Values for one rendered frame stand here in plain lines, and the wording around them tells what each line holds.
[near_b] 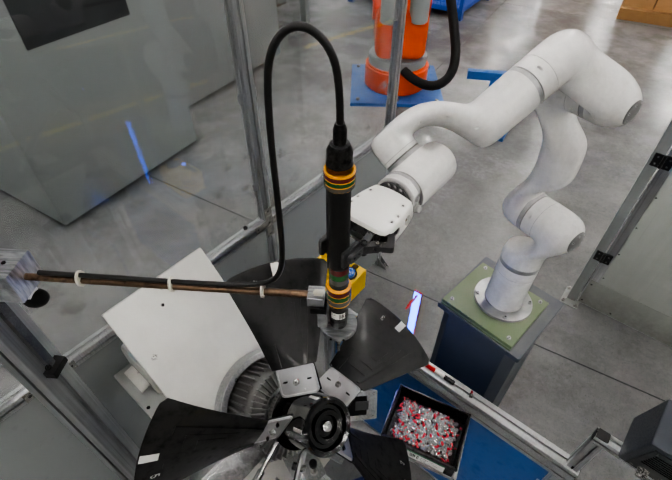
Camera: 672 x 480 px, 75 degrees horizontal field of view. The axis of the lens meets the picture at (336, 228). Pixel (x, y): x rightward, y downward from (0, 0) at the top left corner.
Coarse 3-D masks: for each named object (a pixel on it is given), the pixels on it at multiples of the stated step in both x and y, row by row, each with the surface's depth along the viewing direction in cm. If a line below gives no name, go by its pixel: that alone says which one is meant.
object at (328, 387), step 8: (328, 376) 102; (336, 376) 102; (344, 376) 102; (328, 384) 100; (344, 384) 100; (352, 384) 100; (328, 392) 98; (336, 392) 98; (344, 392) 99; (352, 392) 99; (344, 400) 97
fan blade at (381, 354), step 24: (360, 312) 114; (384, 312) 116; (360, 336) 110; (384, 336) 111; (408, 336) 113; (336, 360) 104; (360, 360) 105; (384, 360) 106; (408, 360) 109; (360, 384) 100
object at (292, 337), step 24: (264, 264) 95; (288, 264) 95; (312, 264) 96; (288, 288) 94; (264, 312) 94; (288, 312) 94; (264, 336) 94; (288, 336) 93; (312, 336) 93; (288, 360) 94; (312, 360) 93
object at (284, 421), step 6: (270, 420) 86; (276, 420) 86; (282, 420) 88; (288, 420) 89; (270, 426) 87; (282, 426) 90; (264, 432) 88; (276, 432) 91; (258, 438) 89; (264, 438) 90; (270, 438) 92
